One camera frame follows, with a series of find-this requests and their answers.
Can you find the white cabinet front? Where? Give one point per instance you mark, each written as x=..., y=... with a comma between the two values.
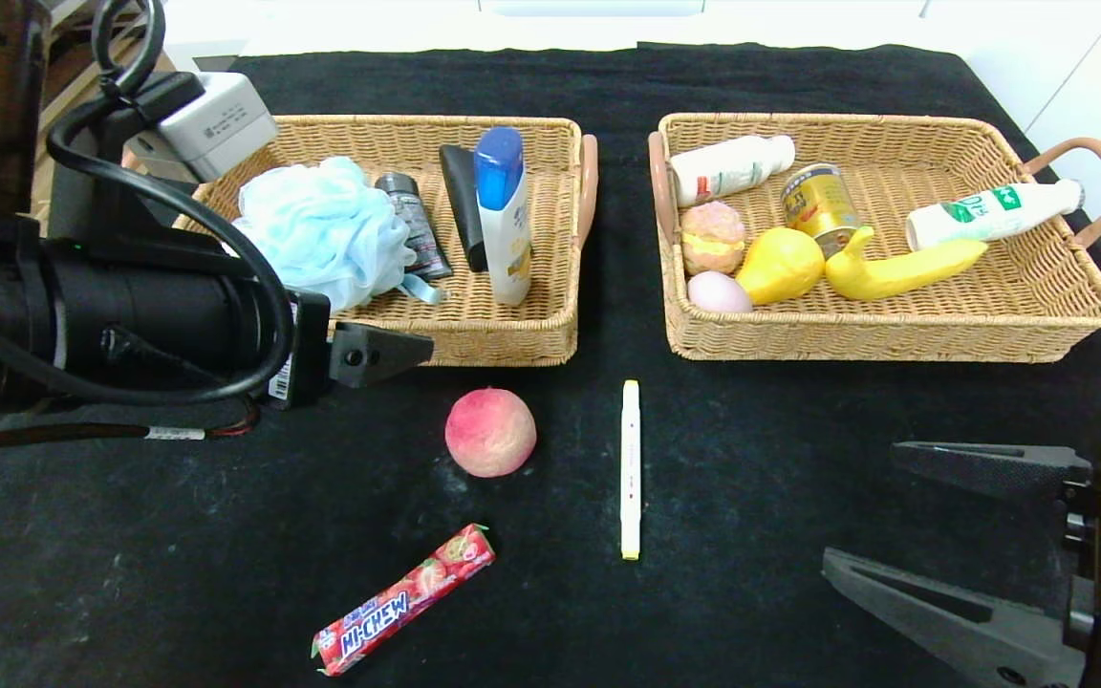
x=1086, y=96

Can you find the pink cream puff bun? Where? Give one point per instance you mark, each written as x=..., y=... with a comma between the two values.
x=711, y=239

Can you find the black squeeze tube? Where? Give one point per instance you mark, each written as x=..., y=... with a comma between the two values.
x=460, y=201

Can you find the white shampoo bottle blue cap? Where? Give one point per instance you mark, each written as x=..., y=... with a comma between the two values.
x=503, y=220

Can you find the yellow pear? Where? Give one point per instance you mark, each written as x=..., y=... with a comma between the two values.
x=780, y=268

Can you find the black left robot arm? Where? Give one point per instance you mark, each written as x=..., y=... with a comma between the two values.
x=130, y=306

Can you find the pink peach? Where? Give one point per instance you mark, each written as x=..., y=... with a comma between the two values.
x=491, y=435

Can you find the pale pink round ball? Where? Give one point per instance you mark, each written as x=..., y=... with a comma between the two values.
x=718, y=293

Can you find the yellow banana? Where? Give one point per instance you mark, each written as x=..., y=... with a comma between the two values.
x=895, y=277

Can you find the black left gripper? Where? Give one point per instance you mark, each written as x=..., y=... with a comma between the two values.
x=304, y=350

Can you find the light blue bath loofah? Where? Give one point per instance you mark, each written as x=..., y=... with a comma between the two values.
x=321, y=229

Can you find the white bottle with red label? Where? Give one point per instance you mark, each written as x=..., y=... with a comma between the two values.
x=727, y=169

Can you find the black tablecloth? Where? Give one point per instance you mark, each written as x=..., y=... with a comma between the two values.
x=608, y=612

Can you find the grey squeeze tube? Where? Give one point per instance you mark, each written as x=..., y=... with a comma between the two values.
x=421, y=234

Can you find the grey shelf unit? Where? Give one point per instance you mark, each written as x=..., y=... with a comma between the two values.
x=63, y=14

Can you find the white marker yellow cap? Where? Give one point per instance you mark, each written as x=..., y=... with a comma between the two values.
x=631, y=468

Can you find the red Hi-Chew candy pack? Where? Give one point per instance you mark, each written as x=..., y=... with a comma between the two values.
x=398, y=604

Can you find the gold drink can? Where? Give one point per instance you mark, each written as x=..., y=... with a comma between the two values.
x=818, y=203

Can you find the white table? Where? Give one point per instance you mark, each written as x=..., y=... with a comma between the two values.
x=369, y=24

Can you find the white milk bottle green label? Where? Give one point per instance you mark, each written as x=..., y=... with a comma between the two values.
x=981, y=216

